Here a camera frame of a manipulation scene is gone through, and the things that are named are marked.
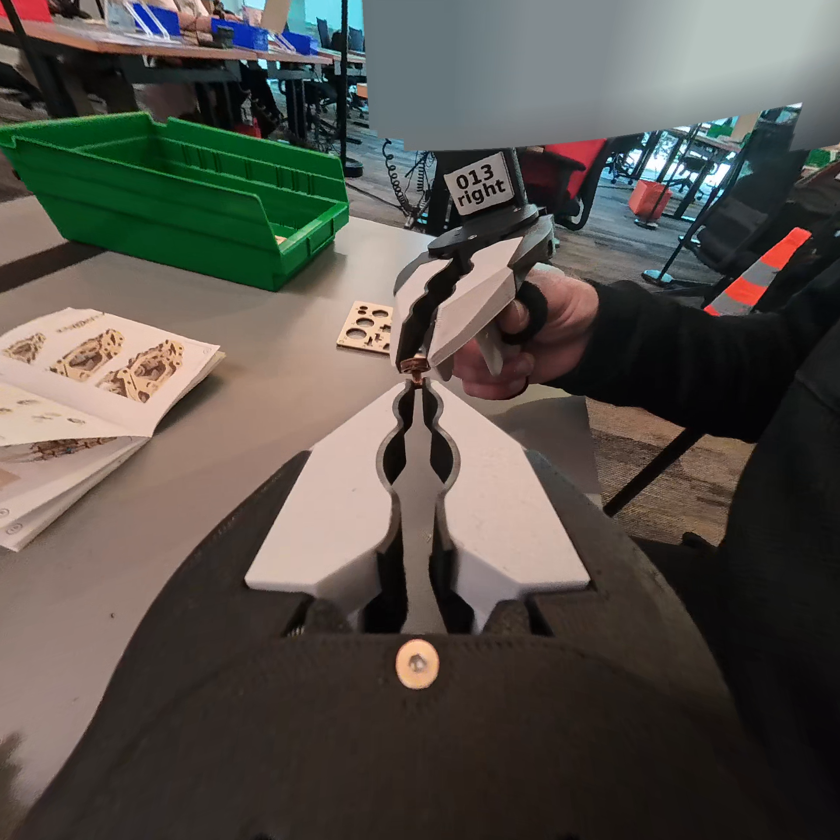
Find green box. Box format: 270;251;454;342
0;112;350;293

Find red office chair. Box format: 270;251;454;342
518;138;608;231

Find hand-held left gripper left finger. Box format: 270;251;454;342
245;382;417;634

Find person's right forearm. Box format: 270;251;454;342
548;279;840;444

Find small open instruction booklet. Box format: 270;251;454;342
0;307;226;552

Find coiled black cable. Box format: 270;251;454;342
384;136;424;231

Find red object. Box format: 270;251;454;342
703;226;815;318

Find person's right hand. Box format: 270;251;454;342
453;266;602;401

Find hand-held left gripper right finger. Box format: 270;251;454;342
422;385;592;632

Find black pole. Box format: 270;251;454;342
338;0;365;178

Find long wooden workbench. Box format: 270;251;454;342
0;14;368;142

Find orange box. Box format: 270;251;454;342
628;180;673;227

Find black office chair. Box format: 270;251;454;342
643;125;811;290

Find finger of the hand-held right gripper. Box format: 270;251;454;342
392;255;463;368
420;235;527;383

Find thin wooden parts sheet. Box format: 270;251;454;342
336;301;395;358

